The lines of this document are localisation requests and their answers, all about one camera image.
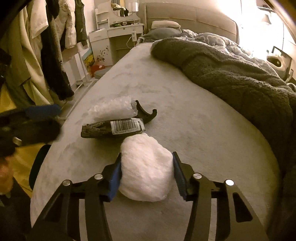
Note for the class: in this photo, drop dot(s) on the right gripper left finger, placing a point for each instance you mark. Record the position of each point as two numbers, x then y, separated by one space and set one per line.
59 219

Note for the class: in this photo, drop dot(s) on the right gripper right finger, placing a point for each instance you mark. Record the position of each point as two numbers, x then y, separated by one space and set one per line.
236 219

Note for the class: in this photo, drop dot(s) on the white tissue wad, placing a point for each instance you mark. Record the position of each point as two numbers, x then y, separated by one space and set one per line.
147 169

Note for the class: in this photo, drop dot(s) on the yellow cloth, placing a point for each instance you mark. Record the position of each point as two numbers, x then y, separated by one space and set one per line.
17 165

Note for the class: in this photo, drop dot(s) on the beige hanging coat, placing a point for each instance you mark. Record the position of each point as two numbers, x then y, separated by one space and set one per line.
22 23

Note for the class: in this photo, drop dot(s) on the grey bed mattress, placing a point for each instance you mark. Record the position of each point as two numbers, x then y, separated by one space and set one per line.
206 132

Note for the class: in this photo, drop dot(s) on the white clothes rack base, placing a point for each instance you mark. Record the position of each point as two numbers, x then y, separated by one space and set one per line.
81 90

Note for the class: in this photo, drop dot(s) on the black hanging garment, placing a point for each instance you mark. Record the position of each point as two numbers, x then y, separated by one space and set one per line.
51 57

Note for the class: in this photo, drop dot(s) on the grey padded stool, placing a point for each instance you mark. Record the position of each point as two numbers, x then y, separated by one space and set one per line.
100 73

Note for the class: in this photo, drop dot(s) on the red box on floor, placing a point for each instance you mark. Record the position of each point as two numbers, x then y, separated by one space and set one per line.
94 68

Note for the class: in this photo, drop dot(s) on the clear plastic bubble bag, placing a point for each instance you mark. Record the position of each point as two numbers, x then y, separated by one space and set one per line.
113 109

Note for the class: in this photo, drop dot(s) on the black plastic hook clip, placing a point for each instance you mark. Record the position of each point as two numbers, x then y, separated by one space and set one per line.
142 114

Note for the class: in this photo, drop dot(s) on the olive green hanging garment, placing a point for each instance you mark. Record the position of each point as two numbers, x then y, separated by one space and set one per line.
81 35

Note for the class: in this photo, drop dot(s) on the dark grey fleece blanket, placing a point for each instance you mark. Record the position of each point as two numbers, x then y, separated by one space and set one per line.
262 98

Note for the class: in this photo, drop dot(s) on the white dressing table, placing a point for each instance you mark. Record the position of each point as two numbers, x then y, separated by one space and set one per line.
113 37

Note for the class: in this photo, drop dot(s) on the white cat bed pod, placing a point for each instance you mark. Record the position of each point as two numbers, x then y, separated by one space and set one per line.
277 62

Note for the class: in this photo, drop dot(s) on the grey-blue pillow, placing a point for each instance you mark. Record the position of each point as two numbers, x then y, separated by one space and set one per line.
158 34

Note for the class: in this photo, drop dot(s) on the cream pillow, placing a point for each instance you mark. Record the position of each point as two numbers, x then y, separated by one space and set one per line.
164 24

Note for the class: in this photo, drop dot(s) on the grey upholstered headboard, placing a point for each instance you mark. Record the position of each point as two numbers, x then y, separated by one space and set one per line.
199 18

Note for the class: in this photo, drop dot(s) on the white remote on cable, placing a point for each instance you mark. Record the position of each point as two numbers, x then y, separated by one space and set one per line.
134 36

